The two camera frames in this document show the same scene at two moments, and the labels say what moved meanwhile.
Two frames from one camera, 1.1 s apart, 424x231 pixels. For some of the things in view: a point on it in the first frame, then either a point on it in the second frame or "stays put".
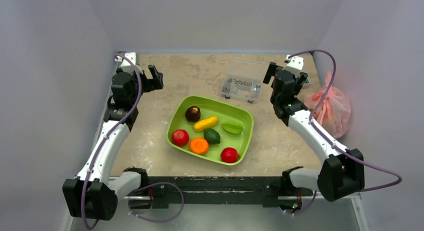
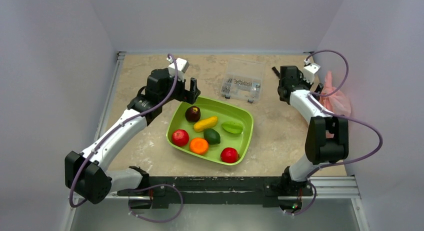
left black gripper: [156, 77] → [193, 91]
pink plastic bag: [334, 114] stays put
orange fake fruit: [199, 146] stays put
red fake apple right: [229, 155] stays put
